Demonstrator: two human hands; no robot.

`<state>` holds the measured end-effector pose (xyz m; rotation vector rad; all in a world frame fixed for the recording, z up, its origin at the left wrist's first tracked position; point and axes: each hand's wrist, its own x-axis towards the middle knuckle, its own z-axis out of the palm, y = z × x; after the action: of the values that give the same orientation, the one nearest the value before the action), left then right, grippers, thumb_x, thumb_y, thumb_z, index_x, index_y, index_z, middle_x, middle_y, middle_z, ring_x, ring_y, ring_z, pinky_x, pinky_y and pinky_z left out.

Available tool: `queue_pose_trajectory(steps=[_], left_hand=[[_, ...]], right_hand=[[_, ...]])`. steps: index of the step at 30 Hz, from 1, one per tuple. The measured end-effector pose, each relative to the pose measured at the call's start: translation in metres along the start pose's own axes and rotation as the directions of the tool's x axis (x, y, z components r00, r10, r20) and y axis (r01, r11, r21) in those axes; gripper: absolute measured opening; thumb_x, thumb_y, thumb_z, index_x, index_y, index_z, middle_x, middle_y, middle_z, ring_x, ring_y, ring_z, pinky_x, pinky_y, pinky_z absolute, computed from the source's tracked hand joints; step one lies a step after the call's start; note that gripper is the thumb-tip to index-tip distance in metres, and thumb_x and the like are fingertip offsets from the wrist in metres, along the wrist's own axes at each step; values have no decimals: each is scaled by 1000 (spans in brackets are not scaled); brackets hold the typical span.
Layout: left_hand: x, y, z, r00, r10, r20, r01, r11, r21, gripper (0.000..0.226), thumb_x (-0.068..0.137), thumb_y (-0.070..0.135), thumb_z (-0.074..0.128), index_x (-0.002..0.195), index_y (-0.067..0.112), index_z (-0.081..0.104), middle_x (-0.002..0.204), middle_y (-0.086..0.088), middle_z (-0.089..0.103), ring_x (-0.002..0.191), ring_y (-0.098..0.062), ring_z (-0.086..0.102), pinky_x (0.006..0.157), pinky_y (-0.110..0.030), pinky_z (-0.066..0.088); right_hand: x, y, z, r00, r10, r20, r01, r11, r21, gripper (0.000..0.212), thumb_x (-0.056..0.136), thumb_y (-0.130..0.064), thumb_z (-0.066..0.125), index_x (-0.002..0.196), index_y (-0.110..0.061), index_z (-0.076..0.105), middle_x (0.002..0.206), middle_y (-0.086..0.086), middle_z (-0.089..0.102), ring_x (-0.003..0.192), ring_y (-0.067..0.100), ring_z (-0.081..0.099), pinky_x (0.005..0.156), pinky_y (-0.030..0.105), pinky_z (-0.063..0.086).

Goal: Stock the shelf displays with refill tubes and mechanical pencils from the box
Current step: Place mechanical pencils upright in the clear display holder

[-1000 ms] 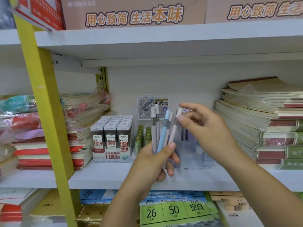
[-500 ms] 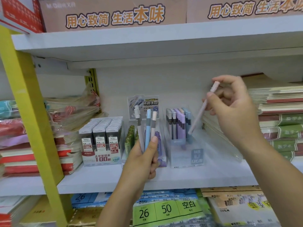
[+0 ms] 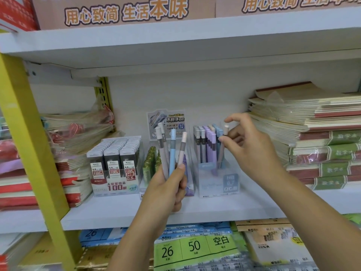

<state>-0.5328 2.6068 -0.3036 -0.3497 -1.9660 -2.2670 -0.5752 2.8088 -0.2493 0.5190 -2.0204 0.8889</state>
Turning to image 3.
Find person's left forearm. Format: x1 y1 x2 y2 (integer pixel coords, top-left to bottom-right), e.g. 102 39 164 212
107 211 170 271

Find pink paper sheet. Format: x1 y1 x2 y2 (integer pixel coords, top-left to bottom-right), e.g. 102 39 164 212
0 159 24 175

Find person's left hand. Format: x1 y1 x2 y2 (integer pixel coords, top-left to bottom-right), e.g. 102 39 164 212
140 163 189 227

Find yellow slotted bracket rail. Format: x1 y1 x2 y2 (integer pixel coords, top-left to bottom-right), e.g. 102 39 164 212
94 77 115 132

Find person's right forearm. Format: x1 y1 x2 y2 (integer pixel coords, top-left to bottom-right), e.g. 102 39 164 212
264 165 361 271

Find wrapped teal-band notebook pack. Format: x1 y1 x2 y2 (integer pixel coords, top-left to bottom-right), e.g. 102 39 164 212
0 117 9 140

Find yellow notebook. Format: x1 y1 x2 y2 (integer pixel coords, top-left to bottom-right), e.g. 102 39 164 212
17 233 62 271

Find clear box with blue label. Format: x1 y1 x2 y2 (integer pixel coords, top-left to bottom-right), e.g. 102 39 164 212
193 124 242 198

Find red white striped pack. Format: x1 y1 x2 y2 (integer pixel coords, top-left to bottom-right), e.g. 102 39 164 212
0 0 39 33

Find person's right hand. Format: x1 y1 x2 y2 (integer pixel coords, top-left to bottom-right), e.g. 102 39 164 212
218 113 285 184

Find rows of lead tubes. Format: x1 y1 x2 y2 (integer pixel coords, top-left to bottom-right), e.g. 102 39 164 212
142 146 195 195

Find beige notebook stack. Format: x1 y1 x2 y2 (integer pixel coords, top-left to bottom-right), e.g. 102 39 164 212
248 81 361 191
235 218 319 271

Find green wrapped paper pack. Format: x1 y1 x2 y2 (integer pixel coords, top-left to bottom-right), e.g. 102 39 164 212
343 213 361 226

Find stack of gold paper packs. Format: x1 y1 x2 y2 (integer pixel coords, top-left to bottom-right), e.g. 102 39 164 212
76 245 154 271

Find stack of blue paper packs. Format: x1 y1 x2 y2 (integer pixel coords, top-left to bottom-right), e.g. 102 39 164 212
79 221 232 247

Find red-spine notebook stack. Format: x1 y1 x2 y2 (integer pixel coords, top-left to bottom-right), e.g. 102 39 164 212
0 158 93 211

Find crumpled plastic-wrapped notebook pack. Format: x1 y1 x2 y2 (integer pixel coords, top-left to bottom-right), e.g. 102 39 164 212
41 98 115 154

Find cluster of slim refills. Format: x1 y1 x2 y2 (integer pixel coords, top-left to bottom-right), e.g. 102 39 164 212
193 124 226 177

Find wrapped red-band notebook pack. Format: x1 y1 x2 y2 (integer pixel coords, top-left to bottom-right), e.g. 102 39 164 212
0 139 20 163

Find red white receipt book bundle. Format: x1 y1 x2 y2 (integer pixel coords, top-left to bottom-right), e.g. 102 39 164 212
0 233 43 271

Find orange pink sign board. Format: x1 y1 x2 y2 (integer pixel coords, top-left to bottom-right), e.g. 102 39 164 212
215 0 361 18
31 0 217 31

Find clear display of green purple tubes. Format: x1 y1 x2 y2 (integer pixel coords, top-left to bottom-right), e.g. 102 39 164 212
140 110 195 199

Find rows of lead cases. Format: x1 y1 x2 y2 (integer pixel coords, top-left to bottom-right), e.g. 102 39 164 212
86 135 143 178

